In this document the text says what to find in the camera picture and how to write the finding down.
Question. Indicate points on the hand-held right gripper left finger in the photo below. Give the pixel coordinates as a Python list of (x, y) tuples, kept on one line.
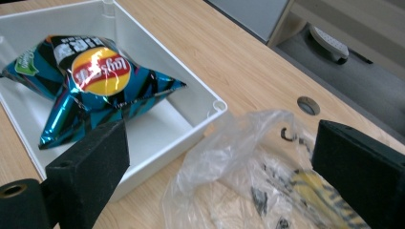
[(89, 171)]

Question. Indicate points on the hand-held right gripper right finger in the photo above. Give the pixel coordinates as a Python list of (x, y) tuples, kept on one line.
[(363, 171)]

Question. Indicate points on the white plastic tray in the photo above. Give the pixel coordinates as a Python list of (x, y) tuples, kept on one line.
[(159, 136)]

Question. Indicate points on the blue chip packet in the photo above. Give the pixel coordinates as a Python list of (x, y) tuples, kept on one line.
[(95, 79)]

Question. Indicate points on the clear plastic bag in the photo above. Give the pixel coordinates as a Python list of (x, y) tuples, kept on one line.
[(229, 171)]

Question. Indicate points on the office chair base leg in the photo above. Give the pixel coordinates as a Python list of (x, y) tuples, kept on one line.
[(329, 43)]

